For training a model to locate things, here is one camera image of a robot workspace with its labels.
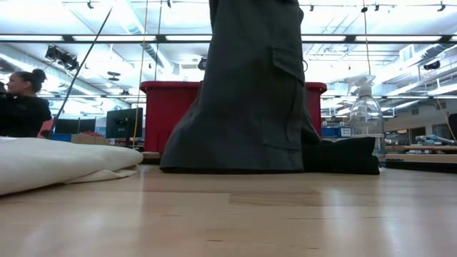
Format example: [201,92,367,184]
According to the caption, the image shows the dark grey cargo shorts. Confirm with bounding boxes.
[159,0,323,175]

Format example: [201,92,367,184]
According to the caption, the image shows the black t-shirt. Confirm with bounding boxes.
[301,136,381,176]

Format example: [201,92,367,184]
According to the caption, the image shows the white canvas tote bag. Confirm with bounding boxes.
[0,136,145,197]

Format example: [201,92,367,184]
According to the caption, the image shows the red plastic laundry bin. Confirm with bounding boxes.
[139,80,328,155]

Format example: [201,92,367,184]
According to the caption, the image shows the blue storage bin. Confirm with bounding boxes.
[320,126,342,138]

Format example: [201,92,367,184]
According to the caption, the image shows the black computer monitor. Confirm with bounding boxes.
[105,107,144,140]

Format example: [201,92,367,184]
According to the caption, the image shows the clear plastic spray bottle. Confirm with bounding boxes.
[343,74,387,164]

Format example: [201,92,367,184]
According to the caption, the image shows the brown cardboard box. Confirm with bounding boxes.
[71,132,110,146]

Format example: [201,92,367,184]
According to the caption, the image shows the black overhead crossbar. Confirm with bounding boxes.
[0,34,457,44]

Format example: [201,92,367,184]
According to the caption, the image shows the red partition cloth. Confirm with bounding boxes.
[36,119,55,139]

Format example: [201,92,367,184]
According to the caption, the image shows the black ceiling spotlight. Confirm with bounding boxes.
[44,45,81,72]

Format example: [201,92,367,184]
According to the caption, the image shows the distant wooden table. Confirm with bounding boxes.
[384,144,457,152]

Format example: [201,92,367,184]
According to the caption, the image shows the light blue machine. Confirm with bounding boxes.
[415,134,457,146]

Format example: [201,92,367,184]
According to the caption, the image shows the person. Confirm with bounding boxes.
[0,68,54,139]

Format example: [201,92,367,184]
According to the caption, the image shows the long black cable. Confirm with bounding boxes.
[48,6,114,138]

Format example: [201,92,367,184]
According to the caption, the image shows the thin hanging black cable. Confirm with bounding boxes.
[360,0,372,76]

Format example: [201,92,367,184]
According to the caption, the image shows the yellow cable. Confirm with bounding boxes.
[435,97,457,143]

